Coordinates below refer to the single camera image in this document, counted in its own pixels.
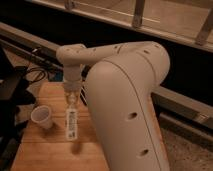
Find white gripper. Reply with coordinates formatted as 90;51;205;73
63;67;82;104

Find white labelled plastic bottle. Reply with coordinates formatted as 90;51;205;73
66;101;78;141

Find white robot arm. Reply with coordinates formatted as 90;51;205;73
56;41;170;171

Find translucent plastic cup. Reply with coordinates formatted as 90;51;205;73
31;105;53;129

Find black equipment on left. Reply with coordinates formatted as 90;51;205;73
0;45;35;171

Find black cables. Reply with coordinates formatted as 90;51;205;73
25;46;56;83

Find metal rail beam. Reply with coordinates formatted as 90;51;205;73
0;22;213;131

